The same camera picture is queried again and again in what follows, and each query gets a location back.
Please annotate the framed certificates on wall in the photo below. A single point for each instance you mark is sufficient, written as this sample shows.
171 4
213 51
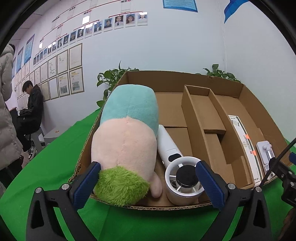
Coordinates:
60 75

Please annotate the white handheld fan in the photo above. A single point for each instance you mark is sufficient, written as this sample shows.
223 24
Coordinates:
182 185

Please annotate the large flat cardboard box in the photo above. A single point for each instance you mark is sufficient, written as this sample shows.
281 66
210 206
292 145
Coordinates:
235 97

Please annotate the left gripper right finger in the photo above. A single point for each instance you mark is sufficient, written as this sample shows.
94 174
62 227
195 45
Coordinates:
254 222

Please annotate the blue wall decal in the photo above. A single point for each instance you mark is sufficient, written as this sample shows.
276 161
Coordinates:
232 7

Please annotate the staff photo row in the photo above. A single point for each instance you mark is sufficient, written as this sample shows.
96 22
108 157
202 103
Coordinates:
88 29

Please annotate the potted plant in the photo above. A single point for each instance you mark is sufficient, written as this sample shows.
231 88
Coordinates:
110 78
216 72

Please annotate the right potted plant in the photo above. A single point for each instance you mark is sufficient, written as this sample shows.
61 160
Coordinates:
216 72

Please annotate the left potted plant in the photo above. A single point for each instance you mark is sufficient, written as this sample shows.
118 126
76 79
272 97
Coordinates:
110 78

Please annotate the seated man in black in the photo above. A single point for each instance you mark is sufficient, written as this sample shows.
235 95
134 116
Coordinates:
29 120

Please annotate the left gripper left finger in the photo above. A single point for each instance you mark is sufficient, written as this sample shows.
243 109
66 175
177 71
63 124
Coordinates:
42 223

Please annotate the blue wall poster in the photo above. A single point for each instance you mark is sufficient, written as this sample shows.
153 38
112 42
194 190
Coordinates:
184 5

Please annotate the narrow cardboard tray box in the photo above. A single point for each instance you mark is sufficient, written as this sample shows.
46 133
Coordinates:
213 137

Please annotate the grey plastic stool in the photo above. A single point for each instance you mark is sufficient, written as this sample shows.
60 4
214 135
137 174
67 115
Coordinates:
52 135

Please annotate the pastel plush toy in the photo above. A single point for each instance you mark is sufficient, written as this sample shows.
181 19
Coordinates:
125 145

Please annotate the white folding phone stand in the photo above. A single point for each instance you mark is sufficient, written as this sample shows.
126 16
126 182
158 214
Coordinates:
266 153

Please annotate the person in beige coat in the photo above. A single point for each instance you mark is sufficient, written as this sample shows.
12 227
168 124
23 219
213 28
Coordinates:
11 148

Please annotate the green white medicine box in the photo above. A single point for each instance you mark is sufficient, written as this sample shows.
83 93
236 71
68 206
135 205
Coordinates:
253 159

